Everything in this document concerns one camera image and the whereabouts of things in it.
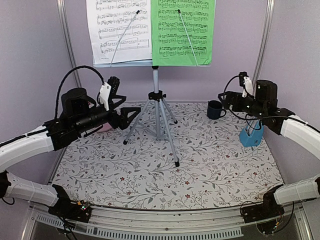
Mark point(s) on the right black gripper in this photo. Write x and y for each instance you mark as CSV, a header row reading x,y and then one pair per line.
x,y
231,94

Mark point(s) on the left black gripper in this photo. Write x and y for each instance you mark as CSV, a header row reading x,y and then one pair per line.
x,y
123,122

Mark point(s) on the light blue music stand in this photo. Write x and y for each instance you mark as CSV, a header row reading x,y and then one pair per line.
x,y
162,110

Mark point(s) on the blue metronome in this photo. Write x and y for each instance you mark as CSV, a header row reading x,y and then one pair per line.
x,y
252,134

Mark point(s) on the green paper sheet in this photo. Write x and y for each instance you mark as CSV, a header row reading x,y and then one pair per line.
x,y
182,32

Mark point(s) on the white sheet music page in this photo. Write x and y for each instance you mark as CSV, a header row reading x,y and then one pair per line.
x,y
119,30

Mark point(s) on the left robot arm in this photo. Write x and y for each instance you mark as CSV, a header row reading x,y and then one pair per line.
x,y
81,116

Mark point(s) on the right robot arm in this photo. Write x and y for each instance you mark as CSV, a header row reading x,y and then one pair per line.
x,y
263,106

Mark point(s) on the dark blue mug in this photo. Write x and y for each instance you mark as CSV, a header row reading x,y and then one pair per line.
x,y
215,110

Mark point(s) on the pink plate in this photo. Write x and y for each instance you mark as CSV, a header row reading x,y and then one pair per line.
x,y
106,127

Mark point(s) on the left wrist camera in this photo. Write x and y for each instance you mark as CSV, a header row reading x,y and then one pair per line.
x,y
108,92

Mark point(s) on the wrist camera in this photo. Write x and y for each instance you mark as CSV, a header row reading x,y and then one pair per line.
x,y
246,83
108,92

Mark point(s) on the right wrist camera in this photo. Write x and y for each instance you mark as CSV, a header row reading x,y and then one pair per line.
x,y
246,83

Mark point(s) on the right aluminium frame post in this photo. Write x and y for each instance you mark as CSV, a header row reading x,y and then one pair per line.
x,y
264,39

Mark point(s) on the aluminium frame post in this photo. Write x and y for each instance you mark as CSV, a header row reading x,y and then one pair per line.
x,y
61,7
264,39

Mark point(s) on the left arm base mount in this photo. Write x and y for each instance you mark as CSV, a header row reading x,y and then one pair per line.
x,y
78,211

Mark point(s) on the front aluminium rail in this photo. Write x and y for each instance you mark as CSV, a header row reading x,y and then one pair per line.
x,y
230,223

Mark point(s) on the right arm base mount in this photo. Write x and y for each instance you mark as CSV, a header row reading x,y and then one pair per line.
x,y
252,212

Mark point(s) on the left aluminium frame post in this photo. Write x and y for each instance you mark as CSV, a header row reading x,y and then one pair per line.
x,y
61,7

